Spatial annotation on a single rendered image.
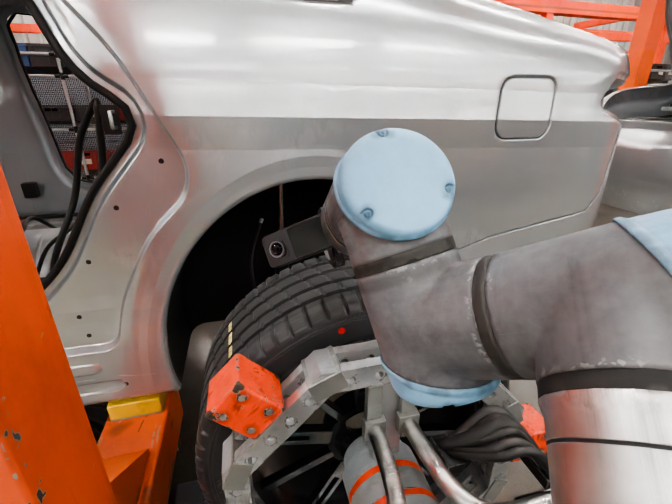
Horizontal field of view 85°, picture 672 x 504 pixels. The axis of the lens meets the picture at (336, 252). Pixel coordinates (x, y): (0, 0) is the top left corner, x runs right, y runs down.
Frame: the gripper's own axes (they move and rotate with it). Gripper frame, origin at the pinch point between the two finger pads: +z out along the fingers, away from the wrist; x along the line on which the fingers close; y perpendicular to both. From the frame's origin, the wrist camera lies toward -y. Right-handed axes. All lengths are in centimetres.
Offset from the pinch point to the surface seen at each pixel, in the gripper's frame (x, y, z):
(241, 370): -15.0, -17.6, -5.9
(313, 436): -34.4, -10.9, 12.9
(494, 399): -34.4, 21.6, 0.8
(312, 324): -12.1, -5.7, -1.5
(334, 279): -6.1, 0.9, 6.4
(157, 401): -25, -50, 48
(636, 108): 60, 315, 199
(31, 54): 268, -173, 287
